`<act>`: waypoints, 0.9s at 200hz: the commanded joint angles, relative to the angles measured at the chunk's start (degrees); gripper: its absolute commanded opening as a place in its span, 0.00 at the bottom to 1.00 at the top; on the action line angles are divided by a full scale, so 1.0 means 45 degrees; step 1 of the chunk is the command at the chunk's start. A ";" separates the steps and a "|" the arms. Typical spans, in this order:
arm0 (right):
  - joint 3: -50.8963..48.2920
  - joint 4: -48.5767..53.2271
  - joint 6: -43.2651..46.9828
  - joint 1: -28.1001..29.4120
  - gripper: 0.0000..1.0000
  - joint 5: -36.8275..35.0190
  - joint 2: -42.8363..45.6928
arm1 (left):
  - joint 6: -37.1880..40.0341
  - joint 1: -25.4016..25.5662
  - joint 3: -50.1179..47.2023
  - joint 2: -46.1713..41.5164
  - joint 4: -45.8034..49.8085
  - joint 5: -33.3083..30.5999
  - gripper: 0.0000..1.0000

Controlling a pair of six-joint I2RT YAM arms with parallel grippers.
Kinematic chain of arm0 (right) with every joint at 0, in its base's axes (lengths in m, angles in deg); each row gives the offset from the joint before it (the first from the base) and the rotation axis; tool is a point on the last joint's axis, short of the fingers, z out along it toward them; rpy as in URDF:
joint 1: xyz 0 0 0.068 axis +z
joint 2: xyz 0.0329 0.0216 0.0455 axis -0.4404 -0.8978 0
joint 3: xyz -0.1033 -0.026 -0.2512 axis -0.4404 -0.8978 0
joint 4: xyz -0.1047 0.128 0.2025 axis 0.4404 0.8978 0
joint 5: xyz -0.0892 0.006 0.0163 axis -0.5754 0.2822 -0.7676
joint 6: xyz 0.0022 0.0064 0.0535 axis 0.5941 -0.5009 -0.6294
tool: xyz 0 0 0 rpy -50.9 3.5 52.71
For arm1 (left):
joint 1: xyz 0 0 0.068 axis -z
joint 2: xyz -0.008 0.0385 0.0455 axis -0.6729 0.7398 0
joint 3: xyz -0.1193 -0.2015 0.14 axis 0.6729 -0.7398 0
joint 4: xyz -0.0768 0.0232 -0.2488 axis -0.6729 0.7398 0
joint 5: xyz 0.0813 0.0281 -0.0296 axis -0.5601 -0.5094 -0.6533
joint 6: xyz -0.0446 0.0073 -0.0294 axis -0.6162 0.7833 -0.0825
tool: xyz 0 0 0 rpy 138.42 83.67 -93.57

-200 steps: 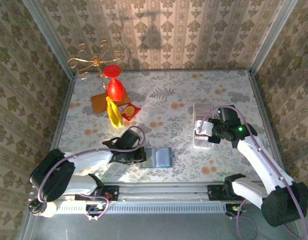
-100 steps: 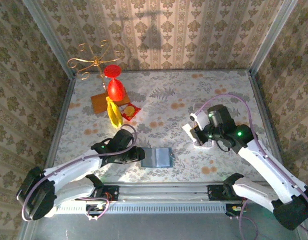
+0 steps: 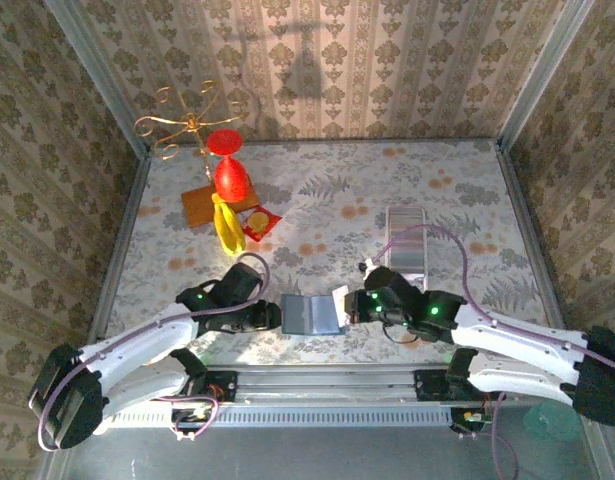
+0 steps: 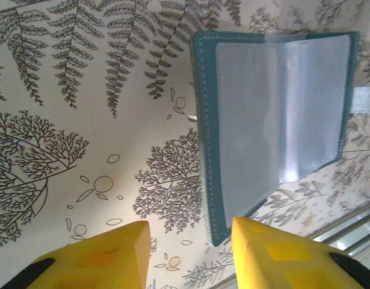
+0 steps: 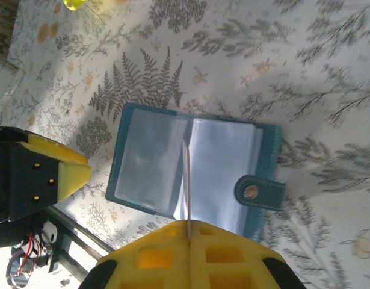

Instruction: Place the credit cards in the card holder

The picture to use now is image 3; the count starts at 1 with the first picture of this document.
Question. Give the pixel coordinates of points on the yellow toy banana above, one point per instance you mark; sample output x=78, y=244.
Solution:
x=228, y=230

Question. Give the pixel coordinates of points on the red packet with yellow circle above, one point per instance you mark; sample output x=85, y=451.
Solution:
x=259, y=222

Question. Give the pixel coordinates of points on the floral tablecloth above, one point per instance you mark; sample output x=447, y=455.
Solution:
x=337, y=225

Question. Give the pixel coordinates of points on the metal frame post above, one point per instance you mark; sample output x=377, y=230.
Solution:
x=97, y=80
x=542, y=75

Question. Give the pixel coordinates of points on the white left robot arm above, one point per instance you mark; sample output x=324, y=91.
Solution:
x=137, y=340

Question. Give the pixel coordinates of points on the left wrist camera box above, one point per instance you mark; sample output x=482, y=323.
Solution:
x=242, y=282

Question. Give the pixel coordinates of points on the white credit card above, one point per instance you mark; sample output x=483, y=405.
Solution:
x=339, y=296

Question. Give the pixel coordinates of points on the small controller board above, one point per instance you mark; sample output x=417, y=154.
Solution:
x=469, y=420
x=192, y=415

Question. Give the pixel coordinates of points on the metal table edge rail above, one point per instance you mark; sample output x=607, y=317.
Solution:
x=531, y=240
x=123, y=240

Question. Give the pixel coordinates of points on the brown wooden board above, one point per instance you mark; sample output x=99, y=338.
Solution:
x=199, y=207

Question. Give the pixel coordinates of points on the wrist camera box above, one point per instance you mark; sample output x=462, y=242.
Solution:
x=389, y=282
x=242, y=282

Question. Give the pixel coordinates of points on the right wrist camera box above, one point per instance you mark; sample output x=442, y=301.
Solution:
x=389, y=282

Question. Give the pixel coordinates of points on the credit card stack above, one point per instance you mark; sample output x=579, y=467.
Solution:
x=407, y=240

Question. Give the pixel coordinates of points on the green translucent disc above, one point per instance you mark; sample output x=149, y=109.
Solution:
x=547, y=422

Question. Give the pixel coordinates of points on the red plastic wine glass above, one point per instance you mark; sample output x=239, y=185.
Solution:
x=231, y=180

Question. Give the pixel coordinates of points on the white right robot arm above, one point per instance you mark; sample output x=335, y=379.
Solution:
x=512, y=340

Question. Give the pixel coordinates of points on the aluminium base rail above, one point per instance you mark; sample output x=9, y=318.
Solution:
x=327, y=385

